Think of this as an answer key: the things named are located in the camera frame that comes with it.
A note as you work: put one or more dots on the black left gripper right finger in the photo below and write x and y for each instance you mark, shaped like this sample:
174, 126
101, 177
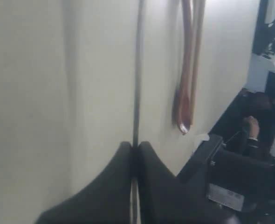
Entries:
164, 200

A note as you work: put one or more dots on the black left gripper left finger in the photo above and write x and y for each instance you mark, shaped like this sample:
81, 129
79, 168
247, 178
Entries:
106, 200

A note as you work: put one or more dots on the dark red wooden spoon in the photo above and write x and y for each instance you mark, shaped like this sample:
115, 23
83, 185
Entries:
183, 106

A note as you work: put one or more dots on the wooden chopstick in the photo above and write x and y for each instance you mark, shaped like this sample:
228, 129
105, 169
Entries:
198, 17

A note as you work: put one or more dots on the black office chair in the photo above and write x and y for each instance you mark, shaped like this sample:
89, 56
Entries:
232, 180

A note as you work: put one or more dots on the seated person in black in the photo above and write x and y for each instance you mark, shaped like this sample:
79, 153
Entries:
255, 130

